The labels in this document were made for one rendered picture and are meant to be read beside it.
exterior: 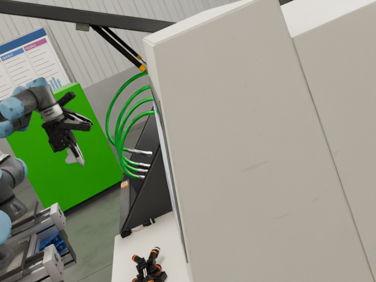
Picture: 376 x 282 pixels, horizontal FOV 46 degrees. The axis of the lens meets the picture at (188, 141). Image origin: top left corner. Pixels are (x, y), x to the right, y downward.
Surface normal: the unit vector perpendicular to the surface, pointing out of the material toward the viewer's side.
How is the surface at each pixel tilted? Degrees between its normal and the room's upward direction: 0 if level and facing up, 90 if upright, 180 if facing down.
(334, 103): 90
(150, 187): 90
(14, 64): 90
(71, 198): 90
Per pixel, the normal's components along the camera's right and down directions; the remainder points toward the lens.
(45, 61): 0.25, 0.18
